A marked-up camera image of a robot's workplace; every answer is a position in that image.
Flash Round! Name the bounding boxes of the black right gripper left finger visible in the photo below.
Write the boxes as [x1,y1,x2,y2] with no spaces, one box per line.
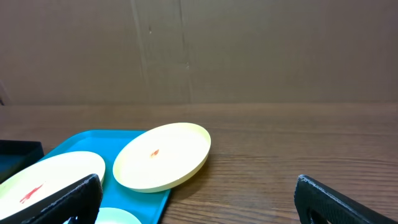
[1,174,103,224]

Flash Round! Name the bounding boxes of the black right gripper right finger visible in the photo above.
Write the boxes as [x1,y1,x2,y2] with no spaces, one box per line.
[294,175,397,224]

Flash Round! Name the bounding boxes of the yellow plate with long stain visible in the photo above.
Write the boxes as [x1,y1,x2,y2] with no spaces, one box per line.
[1,151,106,220]

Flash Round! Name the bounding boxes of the teal plastic tray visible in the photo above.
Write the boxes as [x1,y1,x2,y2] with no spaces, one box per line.
[44,129,170,224]

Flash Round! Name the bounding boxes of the black rectangular tray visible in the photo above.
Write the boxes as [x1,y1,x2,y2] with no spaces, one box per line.
[1,139,44,183]

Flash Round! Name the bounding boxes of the light blue plate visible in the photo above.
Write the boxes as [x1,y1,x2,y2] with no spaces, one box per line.
[63,207,142,224]

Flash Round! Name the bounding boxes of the yellow plate with small stain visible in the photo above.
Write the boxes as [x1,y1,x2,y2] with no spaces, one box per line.
[113,123,211,193]

